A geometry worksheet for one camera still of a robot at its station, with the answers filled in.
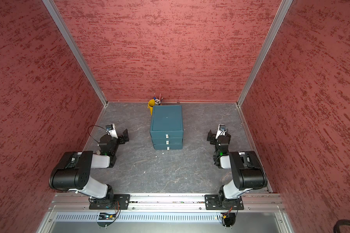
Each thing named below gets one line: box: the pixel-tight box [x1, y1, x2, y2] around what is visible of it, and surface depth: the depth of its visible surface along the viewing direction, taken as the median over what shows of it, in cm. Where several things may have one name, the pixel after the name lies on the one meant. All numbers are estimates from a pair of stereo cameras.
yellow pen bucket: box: [147, 99, 156, 116], surface depth 109 cm
